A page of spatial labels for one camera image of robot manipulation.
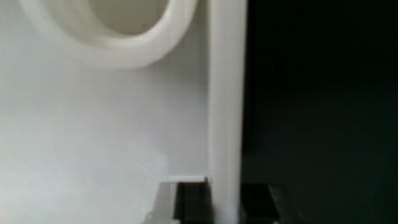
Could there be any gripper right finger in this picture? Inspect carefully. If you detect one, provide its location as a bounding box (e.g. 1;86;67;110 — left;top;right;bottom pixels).
239;183;289;224

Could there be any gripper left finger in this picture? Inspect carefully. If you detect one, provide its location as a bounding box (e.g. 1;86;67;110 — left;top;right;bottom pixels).
172;182;213;224

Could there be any white square tabletop part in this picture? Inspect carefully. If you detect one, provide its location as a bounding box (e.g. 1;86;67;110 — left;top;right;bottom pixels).
0;0;248;224

